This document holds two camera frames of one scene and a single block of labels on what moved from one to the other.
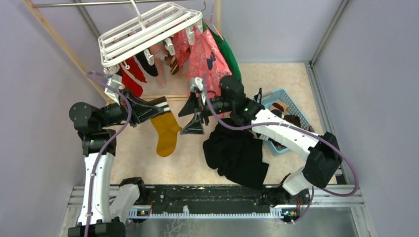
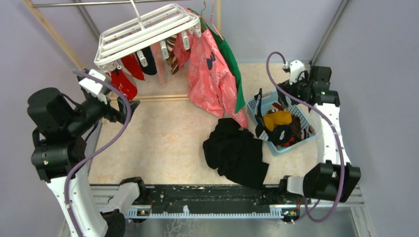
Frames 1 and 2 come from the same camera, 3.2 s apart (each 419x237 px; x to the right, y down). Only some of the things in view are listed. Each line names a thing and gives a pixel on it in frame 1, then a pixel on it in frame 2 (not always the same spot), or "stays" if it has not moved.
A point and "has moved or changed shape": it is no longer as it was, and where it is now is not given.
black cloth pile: x=237 y=155 stays
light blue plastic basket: x=279 y=95 stays
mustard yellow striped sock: x=166 y=127 has moved or changed shape
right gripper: x=195 y=126 to x=287 y=87
